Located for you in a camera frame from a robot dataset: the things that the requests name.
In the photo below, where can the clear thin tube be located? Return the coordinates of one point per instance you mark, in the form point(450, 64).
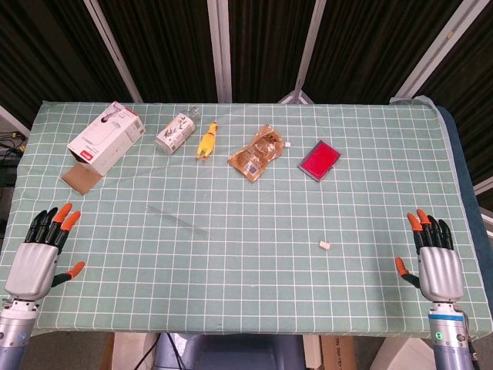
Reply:
point(177, 220)

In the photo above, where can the dark blue table padding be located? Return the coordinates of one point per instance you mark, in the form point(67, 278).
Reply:
point(464, 154)

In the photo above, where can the brown liquid spout pouch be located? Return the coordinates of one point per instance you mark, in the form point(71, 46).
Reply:
point(257, 152)

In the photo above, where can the red ink pad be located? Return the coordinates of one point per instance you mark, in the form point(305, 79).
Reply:
point(319, 160)

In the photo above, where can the small white cap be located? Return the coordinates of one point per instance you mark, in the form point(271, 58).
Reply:
point(325, 245)

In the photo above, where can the yellow rubber chicken toy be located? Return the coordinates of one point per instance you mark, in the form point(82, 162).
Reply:
point(206, 143)

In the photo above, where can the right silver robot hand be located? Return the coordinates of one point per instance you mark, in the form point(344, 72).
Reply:
point(441, 273)

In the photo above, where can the white frame post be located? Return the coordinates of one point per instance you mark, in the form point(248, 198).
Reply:
point(219, 50)
point(435, 50)
point(310, 50)
point(113, 50)

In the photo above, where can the white box under table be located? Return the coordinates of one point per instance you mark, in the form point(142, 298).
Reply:
point(129, 352)
point(404, 356)

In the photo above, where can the brown cardboard box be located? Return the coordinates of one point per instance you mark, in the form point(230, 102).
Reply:
point(346, 354)

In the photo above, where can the clear bottle with floral label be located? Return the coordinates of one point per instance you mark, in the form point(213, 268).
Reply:
point(175, 133)

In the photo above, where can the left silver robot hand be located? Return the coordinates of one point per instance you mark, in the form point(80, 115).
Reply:
point(32, 266)

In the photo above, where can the grey-blue robot torso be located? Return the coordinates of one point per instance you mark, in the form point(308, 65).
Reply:
point(239, 352)

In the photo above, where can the white product box brown flap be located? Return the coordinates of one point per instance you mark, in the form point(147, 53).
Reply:
point(106, 138)

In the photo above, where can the green checked tablecloth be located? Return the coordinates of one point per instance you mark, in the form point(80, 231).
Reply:
point(246, 277)

